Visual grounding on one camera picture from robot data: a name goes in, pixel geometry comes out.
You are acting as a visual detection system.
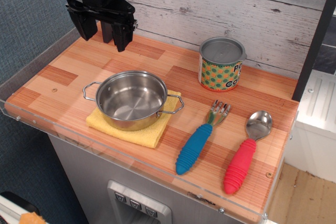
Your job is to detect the orange and black object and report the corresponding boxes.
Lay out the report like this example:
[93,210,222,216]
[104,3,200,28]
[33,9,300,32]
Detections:
[1,191,47,223]

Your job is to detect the blue handled metal fork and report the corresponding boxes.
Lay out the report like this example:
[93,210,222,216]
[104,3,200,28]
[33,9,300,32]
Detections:
[175,100,231,175]

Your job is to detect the red handled metal spoon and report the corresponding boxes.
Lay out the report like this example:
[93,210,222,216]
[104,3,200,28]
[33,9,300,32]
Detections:
[223,111,272,195]

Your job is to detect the yellow folded cloth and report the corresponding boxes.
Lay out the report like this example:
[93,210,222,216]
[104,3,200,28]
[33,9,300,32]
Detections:
[86,89,182,149]

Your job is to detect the silver dispenser button panel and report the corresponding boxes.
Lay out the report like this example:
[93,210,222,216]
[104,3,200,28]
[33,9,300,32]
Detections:
[107,180,173,223]

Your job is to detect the clear acrylic table guard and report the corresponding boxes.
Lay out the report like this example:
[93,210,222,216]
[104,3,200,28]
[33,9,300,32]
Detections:
[1,31,298,223]

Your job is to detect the dark vertical post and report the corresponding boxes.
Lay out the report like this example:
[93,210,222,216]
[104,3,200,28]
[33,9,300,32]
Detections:
[292,0,335,102]

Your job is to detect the stainless steel pot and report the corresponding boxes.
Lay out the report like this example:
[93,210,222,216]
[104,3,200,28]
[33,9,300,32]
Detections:
[82,70,184,131]

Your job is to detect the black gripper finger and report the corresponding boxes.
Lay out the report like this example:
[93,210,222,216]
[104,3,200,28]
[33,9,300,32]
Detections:
[68,7,98,41]
[112,23,134,52]

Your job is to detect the polka dot tin can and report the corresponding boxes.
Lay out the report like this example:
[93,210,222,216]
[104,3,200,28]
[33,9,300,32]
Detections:
[198,37,247,92]

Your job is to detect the grey toy fridge cabinet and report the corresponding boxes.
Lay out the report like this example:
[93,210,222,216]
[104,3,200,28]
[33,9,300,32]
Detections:
[48,133,255,224]

